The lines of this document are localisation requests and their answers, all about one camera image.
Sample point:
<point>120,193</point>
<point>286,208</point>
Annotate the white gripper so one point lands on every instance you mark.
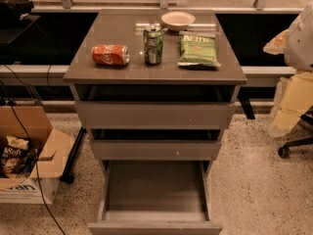
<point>300,46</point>

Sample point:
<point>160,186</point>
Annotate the green soda can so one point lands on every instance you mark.
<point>153,40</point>

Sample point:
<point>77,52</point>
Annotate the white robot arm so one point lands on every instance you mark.
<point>298,51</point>

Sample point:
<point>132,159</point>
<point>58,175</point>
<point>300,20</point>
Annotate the grey drawer cabinet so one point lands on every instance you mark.
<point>140,82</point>

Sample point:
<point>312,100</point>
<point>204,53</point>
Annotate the red cola can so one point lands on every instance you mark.
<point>110,55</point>

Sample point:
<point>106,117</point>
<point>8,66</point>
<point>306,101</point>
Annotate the grey top drawer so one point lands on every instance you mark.
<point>154,115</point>

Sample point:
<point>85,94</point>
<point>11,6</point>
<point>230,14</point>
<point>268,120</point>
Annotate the grey open bottom drawer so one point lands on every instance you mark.
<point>155,198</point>

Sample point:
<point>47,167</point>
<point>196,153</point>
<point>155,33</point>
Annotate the grey middle drawer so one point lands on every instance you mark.
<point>156,145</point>

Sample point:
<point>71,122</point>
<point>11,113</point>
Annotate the green chip bag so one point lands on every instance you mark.
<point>197,49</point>

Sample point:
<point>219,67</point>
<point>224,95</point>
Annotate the white bowl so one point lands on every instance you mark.
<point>178,21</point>

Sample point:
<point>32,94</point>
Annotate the black table leg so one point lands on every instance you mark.
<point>67,176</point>

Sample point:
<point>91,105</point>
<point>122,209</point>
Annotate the cardboard box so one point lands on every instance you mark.
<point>52,145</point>

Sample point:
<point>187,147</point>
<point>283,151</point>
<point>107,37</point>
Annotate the dark snack bag in box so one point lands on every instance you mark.
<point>18,158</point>

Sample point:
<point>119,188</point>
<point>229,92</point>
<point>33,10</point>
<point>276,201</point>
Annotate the black bag on shelf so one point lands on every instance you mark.
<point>14,10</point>

